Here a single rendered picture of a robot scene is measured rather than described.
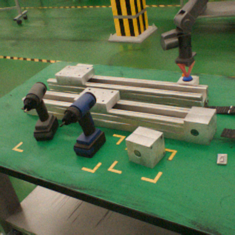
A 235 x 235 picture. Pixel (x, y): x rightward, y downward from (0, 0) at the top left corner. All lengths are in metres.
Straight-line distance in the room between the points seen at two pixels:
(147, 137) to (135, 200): 0.23
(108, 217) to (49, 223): 0.32
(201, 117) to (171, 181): 0.27
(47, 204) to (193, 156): 1.04
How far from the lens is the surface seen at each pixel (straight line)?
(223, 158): 1.27
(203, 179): 1.20
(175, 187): 1.18
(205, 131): 1.31
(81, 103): 1.28
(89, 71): 1.76
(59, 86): 1.83
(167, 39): 1.53
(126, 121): 1.43
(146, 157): 1.24
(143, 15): 4.81
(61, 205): 2.04
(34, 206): 2.10
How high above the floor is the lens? 1.59
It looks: 32 degrees down
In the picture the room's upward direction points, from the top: 12 degrees counter-clockwise
